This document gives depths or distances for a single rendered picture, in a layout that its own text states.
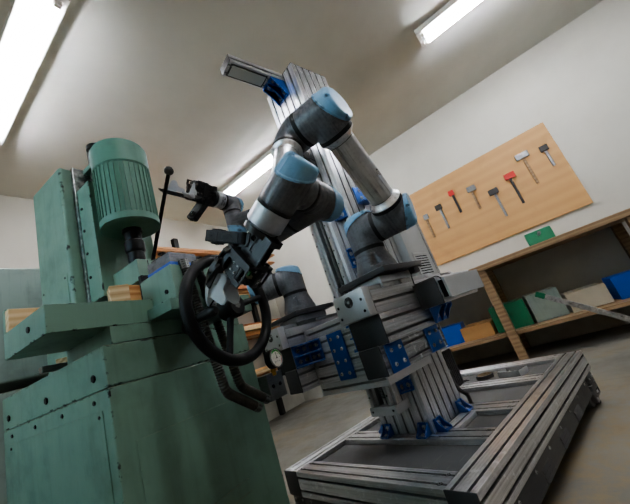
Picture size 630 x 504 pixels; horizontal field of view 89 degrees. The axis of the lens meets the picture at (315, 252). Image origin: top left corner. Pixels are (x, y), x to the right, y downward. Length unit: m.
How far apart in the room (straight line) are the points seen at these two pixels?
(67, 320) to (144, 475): 0.36
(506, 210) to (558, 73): 1.36
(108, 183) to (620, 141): 3.85
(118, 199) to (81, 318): 0.46
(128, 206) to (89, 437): 0.64
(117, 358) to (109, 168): 0.64
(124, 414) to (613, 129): 3.99
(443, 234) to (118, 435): 3.50
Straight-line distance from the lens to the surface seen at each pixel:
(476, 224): 3.81
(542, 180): 3.85
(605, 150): 3.96
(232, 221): 1.42
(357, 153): 1.02
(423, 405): 1.38
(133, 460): 0.86
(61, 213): 1.40
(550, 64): 4.27
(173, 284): 0.88
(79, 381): 0.95
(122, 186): 1.21
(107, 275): 1.22
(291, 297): 1.48
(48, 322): 0.84
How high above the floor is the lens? 0.65
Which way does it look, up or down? 16 degrees up
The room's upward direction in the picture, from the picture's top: 19 degrees counter-clockwise
